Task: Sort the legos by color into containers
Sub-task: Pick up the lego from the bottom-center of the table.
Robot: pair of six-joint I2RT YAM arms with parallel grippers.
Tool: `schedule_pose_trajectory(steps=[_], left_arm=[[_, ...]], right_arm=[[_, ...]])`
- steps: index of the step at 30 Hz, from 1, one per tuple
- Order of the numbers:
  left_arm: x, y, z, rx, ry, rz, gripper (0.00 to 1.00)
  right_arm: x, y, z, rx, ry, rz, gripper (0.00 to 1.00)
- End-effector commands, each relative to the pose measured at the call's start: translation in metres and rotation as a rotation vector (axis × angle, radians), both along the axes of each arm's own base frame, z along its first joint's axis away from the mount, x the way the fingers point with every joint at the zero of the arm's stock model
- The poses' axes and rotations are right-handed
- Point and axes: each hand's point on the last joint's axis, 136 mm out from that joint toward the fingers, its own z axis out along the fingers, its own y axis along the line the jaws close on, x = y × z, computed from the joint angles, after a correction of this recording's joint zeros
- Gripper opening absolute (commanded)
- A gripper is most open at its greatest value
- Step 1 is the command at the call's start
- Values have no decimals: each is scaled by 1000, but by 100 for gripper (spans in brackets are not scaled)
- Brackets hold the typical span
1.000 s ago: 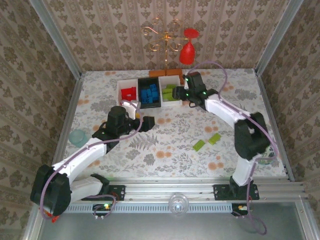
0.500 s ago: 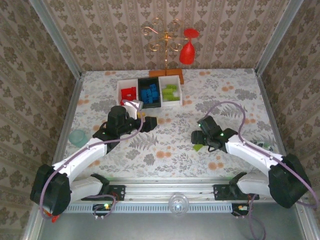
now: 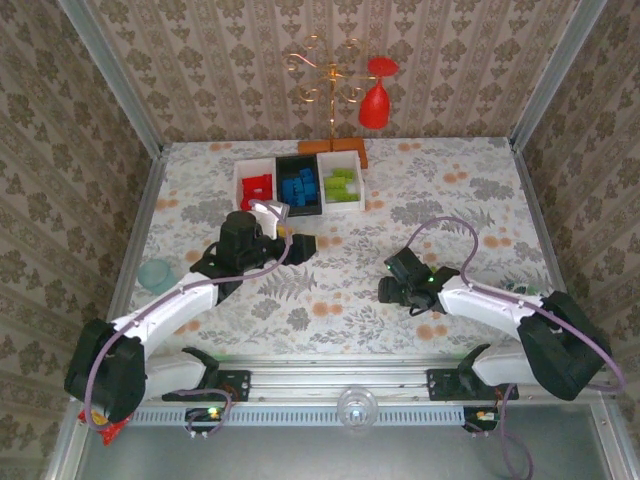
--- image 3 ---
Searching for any aluminium side rail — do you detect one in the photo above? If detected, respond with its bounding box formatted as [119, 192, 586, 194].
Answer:
[93, 149, 169, 366]
[509, 137, 591, 361]

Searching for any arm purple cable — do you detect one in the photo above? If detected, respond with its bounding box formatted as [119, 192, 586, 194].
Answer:
[85, 198, 293, 439]
[397, 215, 628, 480]

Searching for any grey slotted cable duct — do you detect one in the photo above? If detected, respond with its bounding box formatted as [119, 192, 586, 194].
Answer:
[132, 405, 466, 427]

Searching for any clear glass dome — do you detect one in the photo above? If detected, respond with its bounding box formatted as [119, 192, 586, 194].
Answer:
[335, 385, 377, 429]

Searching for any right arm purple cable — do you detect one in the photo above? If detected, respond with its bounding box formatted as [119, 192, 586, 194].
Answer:
[397, 215, 628, 480]

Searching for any red snack packet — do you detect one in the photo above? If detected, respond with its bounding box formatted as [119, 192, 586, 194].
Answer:
[78, 409, 132, 448]

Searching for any pale teal plastic cup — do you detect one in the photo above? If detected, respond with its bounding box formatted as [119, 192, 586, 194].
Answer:
[138, 258, 177, 296]

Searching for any small controller board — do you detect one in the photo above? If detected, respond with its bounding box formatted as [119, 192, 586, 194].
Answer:
[185, 406, 225, 435]
[462, 406, 501, 435]

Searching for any aluminium frame post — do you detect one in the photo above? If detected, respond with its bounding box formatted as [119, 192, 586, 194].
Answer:
[57, 0, 166, 159]
[508, 0, 609, 151]

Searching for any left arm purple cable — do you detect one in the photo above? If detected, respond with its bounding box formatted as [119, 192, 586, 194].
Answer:
[85, 198, 293, 439]

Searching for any black rectangular plastic container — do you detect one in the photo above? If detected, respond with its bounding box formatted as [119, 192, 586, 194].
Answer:
[274, 153, 324, 219]

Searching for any white rectangular plastic container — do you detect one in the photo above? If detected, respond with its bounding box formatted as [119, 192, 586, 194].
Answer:
[233, 158, 279, 214]
[317, 151, 366, 214]

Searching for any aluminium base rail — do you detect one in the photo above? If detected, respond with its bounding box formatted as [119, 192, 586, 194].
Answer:
[142, 355, 614, 407]

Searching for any floral patterned table cover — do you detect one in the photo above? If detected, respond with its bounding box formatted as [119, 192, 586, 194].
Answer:
[122, 137, 574, 359]

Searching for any green leaf pattern bowl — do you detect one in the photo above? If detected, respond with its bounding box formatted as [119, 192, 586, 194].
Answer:
[502, 279, 542, 296]

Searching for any red plastic wine glass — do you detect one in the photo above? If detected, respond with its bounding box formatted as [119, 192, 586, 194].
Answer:
[358, 57, 402, 132]

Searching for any gold wire stand wooden base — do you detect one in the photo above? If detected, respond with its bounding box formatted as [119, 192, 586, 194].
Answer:
[283, 33, 370, 171]

